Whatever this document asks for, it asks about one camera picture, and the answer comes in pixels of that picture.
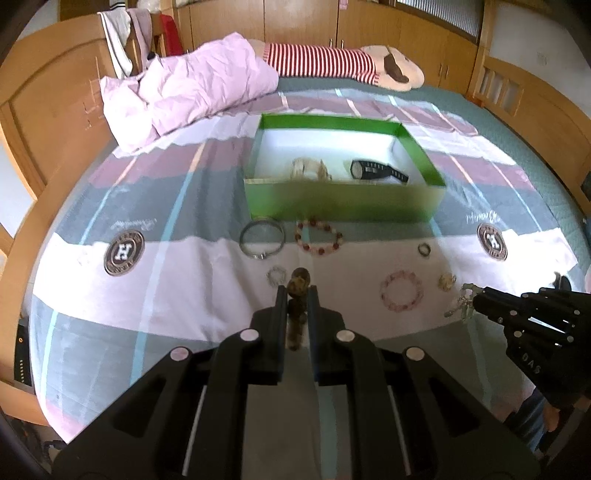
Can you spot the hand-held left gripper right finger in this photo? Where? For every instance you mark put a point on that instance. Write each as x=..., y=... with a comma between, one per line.
x=314, y=300

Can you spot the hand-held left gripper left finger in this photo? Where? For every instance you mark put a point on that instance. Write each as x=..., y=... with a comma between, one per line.
x=280, y=300

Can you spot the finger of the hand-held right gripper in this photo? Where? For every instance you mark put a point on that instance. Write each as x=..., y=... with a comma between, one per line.
x=501, y=316
x=496, y=299

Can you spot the silver metal pendant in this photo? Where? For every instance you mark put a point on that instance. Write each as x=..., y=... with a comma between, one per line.
x=461, y=304

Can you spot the green cardboard box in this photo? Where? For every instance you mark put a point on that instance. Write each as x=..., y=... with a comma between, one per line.
x=341, y=203

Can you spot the person's blue trousers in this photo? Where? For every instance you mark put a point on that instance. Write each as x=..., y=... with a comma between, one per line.
x=528, y=415

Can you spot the silver bangle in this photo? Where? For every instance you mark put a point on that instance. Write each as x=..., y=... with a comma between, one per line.
x=243, y=240

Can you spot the printed bed sheet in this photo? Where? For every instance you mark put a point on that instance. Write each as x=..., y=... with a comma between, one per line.
x=184, y=277

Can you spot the black wrist watch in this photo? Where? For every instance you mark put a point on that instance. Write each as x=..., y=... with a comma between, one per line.
x=376, y=171

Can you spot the pink quilt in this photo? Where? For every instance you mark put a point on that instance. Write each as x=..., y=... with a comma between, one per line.
x=194, y=87

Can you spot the striped plush toy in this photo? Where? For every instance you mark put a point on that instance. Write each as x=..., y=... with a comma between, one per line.
x=318, y=60

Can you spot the black electronic device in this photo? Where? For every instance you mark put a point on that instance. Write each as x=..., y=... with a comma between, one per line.
x=23, y=355

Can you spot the red cloth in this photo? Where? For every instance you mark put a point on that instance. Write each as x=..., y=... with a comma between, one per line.
x=171, y=34

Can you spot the wooden bed end board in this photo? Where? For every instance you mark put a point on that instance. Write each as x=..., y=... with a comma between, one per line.
x=51, y=106

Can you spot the pink hanging garment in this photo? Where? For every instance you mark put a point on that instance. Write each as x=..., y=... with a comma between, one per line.
x=141, y=32

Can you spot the white hanging garment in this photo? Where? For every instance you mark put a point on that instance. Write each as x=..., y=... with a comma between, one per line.
x=115, y=37

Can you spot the wooden bed side frame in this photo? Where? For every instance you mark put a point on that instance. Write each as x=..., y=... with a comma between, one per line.
x=531, y=92

